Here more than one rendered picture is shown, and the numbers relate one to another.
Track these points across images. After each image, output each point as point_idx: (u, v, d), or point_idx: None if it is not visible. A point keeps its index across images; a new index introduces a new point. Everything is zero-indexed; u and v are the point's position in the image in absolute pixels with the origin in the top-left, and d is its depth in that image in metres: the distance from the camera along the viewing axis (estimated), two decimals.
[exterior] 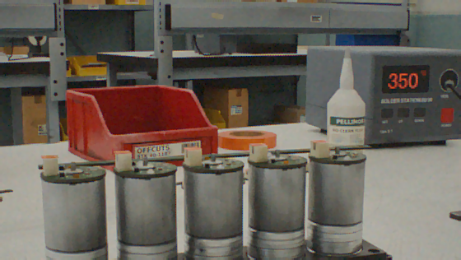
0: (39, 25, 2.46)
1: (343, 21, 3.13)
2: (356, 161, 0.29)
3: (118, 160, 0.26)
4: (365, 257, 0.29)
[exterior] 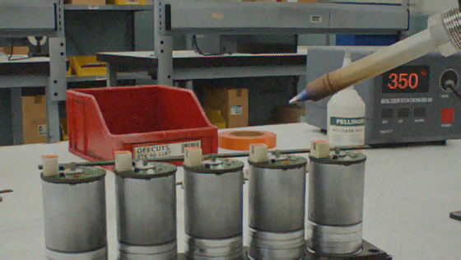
0: (39, 25, 2.46)
1: (343, 21, 3.13)
2: (356, 161, 0.29)
3: (118, 160, 0.26)
4: (365, 257, 0.29)
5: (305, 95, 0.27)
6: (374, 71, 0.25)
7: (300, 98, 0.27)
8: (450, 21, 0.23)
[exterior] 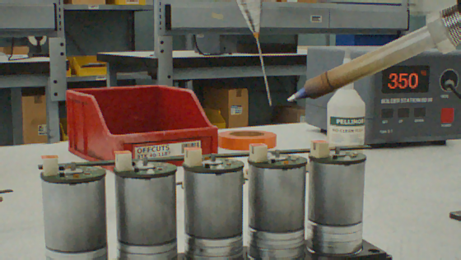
0: (39, 25, 2.46)
1: (343, 21, 3.13)
2: (356, 161, 0.29)
3: (118, 160, 0.26)
4: (365, 257, 0.29)
5: (304, 92, 0.27)
6: (373, 69, 0.25)
7: (299, 95, 0.27)
8: (449, 19, 0.23)
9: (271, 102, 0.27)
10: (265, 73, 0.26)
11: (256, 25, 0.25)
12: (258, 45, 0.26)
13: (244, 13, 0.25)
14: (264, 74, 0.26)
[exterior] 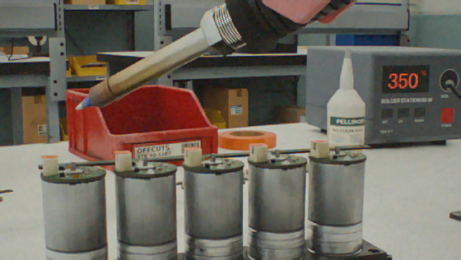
0: (39, 25, 2.46)
1: (343, 21, 3.13)
2: (356, 161, 0.29)
3: (118, 160, 0.26)
4: (365, 257, 0.29)
5: (89, 100, 0.24)
6: (152, 74, 0.23)
7: (85, 104, 0.24)
8: (221, 16, 0.21)
9: None
10: None
11: None
12: None
13: None
14: None
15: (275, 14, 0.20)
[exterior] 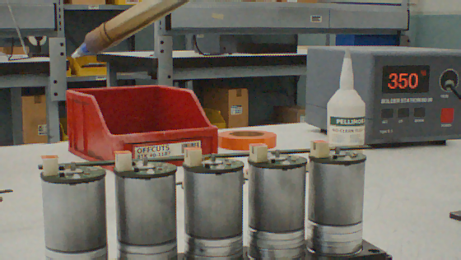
0: (39, 25, 2.46)
1: (343, 21, 3.13)
2: (356, 161, 0.29)
3: (118, 160, 0.26)
4: (365, 257, 0.29)
5: (85, 46, 0.24)
6: (149, 16, 0.22)
7: (81, 50, 0.24)
8: None
9: (25, 49, 0.23)
10: (14, 16, 0.23)
11: None
12: None
13: None
14: (13, 16, 0.23)
15: None
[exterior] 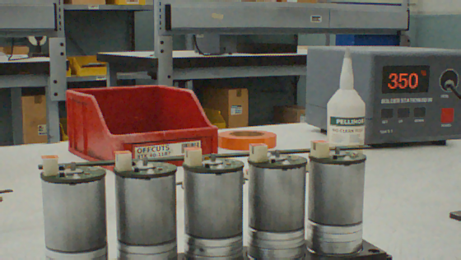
0: (39, 25, 2.46)
1: (343, 21, 3.13)
2: (356, 161, 0.29)
3: (118, 160, 0.26)
4: (365, 257, 0.29)
5: None
6: None
7: None
8: None
9: None
10: None
11: None
12: None
13: None
14: None
15: None
